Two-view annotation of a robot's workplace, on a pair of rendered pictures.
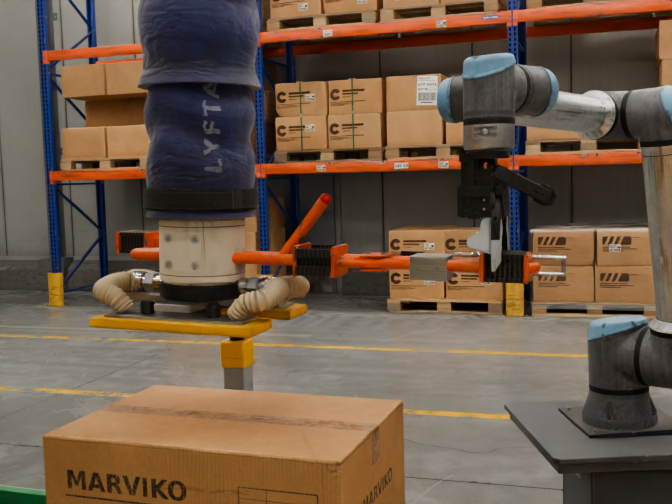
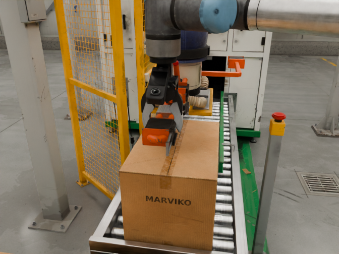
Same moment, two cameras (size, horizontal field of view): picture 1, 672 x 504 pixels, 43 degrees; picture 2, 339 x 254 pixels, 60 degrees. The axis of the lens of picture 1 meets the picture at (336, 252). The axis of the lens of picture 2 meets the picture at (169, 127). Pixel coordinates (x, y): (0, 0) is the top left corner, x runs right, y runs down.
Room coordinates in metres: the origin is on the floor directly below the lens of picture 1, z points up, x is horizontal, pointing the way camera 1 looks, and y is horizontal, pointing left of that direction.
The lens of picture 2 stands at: (1.38, -1.05, 1.59)
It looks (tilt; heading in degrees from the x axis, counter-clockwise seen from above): 24 degrees down; 80
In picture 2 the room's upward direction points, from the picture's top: straight up
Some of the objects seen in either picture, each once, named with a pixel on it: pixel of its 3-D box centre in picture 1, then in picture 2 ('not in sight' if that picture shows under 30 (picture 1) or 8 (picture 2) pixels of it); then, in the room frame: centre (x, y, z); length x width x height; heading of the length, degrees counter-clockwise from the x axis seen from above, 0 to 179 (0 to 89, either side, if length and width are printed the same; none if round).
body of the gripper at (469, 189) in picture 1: (485, 185); (163, 78); (1.51, -0.27, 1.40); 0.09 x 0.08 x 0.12; 70
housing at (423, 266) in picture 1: (431, 267); (167, 115); (1.53, -0.17, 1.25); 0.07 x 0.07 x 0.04; 72
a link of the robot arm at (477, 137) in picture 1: (488, 139); (162, 47); (1.50, -0.28, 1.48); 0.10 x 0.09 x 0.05; 160
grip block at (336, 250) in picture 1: (320, 259); (175, 91); (1.60, 0.03, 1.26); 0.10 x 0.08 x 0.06; 162
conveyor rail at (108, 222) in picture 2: not in sight; (152, 143); (1.62, 1.11, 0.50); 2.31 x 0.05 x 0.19; 70
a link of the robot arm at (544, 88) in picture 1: (520, 91); (206, 10); (1.59, -0.35, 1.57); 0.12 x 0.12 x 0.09; 44
